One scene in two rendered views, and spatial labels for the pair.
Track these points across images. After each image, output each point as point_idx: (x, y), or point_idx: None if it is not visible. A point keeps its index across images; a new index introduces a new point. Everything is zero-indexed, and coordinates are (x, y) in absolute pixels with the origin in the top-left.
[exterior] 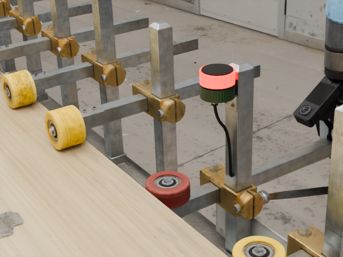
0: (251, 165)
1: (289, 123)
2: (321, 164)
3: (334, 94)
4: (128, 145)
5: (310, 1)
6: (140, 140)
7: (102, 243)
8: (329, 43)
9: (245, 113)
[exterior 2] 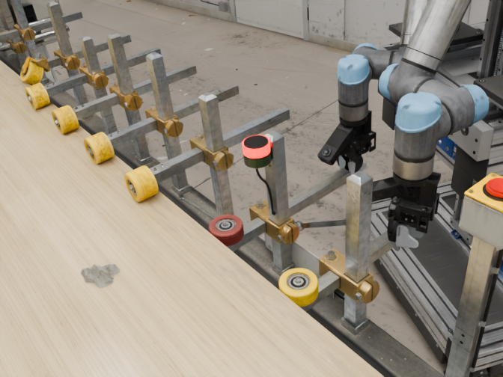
0: (288, 205)
1: (317, 118)
2: None
3: (347, 138)
4: (189, 149)
5: (328, 7)
6: None
7: (182, 285)
8: (341, 99)
9: (280, 170)
